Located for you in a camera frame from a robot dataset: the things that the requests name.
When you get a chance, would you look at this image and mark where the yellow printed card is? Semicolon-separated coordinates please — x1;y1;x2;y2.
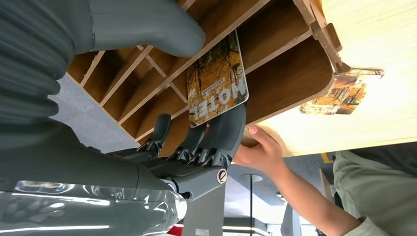
299;68;385;116

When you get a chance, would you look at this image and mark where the person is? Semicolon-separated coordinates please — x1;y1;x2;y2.
332;142;417;236

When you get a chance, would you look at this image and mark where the stanchion with grey round base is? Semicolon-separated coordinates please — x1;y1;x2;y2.
239;173;264;236

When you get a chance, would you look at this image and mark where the grey panel stand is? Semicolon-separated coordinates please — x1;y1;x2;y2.
280;203;302;236

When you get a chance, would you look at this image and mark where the grey kiosk stand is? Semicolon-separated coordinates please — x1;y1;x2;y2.
181;184;226;236

